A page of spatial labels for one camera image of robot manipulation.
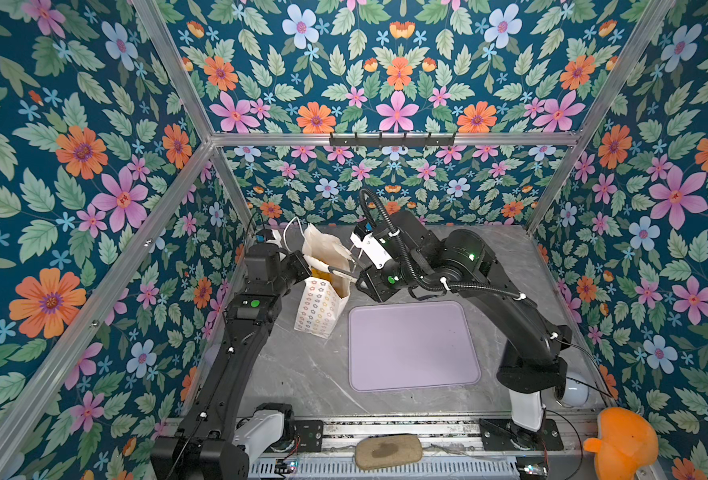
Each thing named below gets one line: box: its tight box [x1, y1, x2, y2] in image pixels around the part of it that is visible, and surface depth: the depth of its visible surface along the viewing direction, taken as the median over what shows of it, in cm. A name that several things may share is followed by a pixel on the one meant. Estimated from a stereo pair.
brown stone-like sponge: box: [355, 434, 423, 470], surface depth 70 cm
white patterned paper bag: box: [294, 224, 355, 339], surface depth 80 cm
